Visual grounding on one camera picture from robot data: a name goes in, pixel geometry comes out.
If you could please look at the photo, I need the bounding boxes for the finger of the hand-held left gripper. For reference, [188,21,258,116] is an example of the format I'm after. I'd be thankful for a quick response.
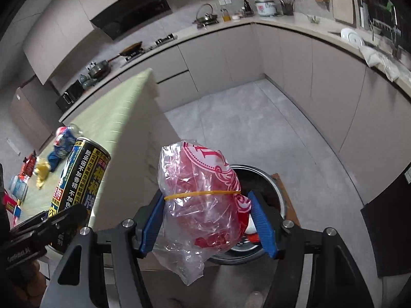
[48,203,89,235]
[10,211,51,240]

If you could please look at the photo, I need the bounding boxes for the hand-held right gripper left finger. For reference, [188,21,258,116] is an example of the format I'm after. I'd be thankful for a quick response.
[40,191,167,308]

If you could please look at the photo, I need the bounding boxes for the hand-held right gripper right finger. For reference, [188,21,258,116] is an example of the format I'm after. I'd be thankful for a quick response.
[247,191,375,308]

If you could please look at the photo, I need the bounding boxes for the black yellow drink can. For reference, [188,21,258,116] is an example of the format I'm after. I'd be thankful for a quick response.
[45,137,111,254]

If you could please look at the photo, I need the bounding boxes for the black plastic bucket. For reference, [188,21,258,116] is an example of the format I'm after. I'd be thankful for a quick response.
[205,165,286,265]

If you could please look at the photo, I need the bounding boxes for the clear red printed plastic bag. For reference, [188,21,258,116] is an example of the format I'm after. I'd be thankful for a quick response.
[152,139,253,287]

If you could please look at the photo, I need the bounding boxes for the yellow rubber band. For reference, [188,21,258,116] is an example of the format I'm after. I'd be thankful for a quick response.
[164,190,242,200]

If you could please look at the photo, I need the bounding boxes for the blue drink can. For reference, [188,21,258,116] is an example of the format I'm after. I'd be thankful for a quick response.
[53,123,84,155]

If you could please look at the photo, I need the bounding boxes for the person's left hand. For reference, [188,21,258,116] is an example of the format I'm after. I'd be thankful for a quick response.
[10,258,52,308]

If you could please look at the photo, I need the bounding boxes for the red blue packets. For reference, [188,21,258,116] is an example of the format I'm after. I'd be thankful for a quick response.
[3,196,24,222]

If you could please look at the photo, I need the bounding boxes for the small wooden stool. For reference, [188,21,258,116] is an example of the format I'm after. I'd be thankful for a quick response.
[271,173,301,228]

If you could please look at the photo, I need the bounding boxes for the light blue jar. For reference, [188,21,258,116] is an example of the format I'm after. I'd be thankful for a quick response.
[8,175,29,201]

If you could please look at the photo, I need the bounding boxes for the yellow crumpled wrapper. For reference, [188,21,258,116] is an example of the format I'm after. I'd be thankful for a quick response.
[35,160,52,189]

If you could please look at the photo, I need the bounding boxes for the blue packet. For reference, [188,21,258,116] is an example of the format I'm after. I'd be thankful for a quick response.
[48,151,68,171]

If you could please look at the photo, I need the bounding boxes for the red pot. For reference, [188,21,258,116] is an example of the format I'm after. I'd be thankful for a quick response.
[21,151,38,177]

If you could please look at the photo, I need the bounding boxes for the beige kitchen island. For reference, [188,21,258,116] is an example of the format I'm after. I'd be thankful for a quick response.
[87,71,200,270]

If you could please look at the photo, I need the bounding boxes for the green tiled island counter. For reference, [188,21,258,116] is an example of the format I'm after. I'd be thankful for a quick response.
[13,68,155,228]

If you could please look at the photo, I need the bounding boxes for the beige refrigerator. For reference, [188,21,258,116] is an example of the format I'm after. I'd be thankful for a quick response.
[9,75,53,153]

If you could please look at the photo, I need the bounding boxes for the black toaster oven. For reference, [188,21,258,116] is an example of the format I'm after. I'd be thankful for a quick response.
[55,80,85,111]

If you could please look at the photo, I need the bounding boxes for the black built-in dishwasher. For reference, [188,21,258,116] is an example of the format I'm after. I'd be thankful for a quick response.
[360,168,411,278]

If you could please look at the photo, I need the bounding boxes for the grey pot with lid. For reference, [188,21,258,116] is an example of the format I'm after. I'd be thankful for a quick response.
[87,59,111,79]

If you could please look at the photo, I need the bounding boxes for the beige base cabinets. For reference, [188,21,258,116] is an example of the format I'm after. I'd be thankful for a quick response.
[59,17,411,206]

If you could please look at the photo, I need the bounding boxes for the dark wok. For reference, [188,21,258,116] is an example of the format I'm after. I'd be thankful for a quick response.
[109,41,143,63]

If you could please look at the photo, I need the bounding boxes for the black gas stove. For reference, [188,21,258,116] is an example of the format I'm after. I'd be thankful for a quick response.
[124,34,178,63]

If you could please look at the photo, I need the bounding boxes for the white cloth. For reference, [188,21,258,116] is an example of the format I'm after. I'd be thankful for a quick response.
[358,45,400,82]

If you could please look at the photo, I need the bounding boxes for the white plate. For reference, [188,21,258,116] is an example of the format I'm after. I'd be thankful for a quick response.
[340,27,366,47]

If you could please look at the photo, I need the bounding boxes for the black range hood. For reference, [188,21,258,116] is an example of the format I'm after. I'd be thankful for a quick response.
[90,0,172,41]

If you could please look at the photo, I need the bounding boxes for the black utensil holder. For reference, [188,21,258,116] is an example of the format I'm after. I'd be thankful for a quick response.
[278,0,295,16]

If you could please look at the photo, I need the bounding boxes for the white rice cooker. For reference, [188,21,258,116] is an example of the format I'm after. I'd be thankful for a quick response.
[255,0,278,16]

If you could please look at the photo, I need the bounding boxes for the steel faucet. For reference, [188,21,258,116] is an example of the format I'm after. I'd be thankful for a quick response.
[390,6,403,60]

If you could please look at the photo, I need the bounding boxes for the steel sink rack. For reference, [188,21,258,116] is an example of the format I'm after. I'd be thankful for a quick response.
[368,17,402,36]

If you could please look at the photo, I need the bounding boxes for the beige cutting board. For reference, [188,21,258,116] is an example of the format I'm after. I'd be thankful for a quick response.
[330,0,356,24]

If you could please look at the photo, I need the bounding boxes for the beige wall cabinets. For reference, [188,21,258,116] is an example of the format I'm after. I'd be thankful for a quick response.
[22,0,273,85]

